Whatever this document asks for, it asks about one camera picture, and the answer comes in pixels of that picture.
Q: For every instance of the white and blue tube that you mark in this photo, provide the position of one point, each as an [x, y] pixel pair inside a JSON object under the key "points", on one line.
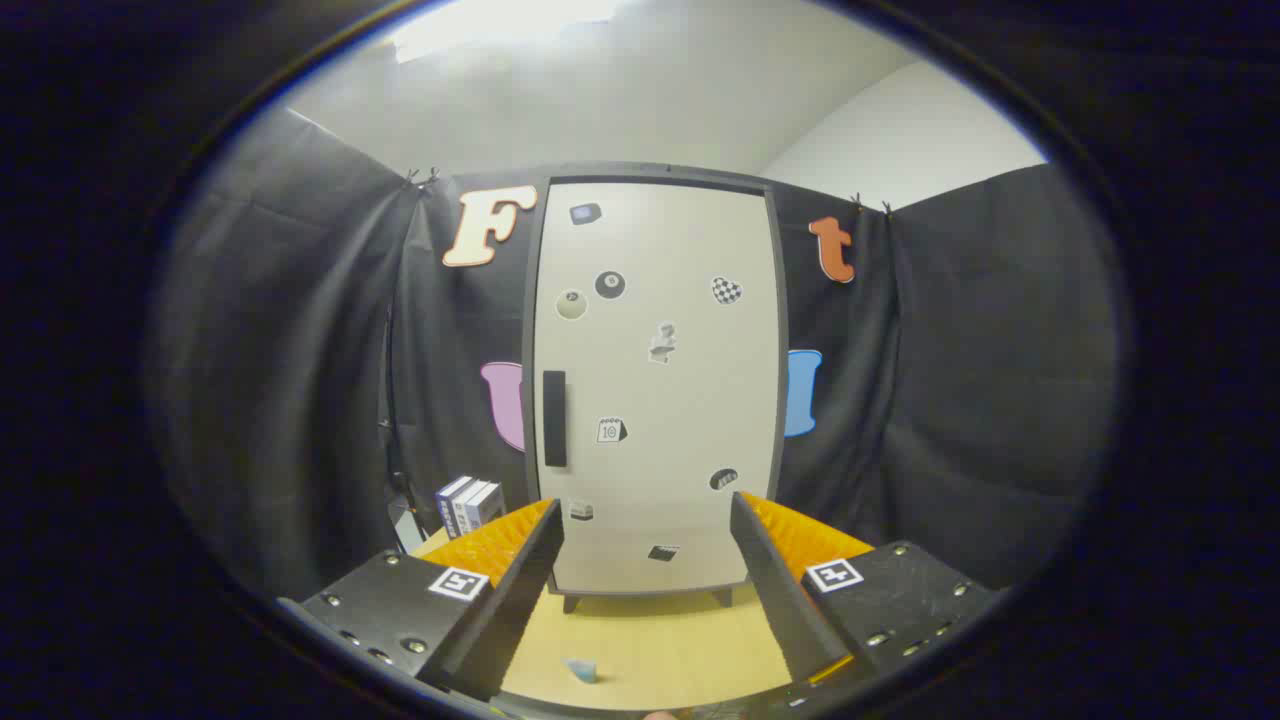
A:
{"points": [[581, 670]]}

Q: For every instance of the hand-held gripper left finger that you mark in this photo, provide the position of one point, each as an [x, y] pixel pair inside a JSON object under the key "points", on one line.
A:
{"points": [[520, 590]]}

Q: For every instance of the grey cabinet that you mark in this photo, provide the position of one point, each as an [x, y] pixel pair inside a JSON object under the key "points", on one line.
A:
{"points": [[527, 350]]}

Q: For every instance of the black backdrop cloth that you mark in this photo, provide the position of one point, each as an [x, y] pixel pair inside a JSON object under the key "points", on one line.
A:
{"points": [[950, 350]]}

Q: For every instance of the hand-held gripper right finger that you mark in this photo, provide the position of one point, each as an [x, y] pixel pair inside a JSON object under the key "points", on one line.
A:
{"points": [[780, 590]]}

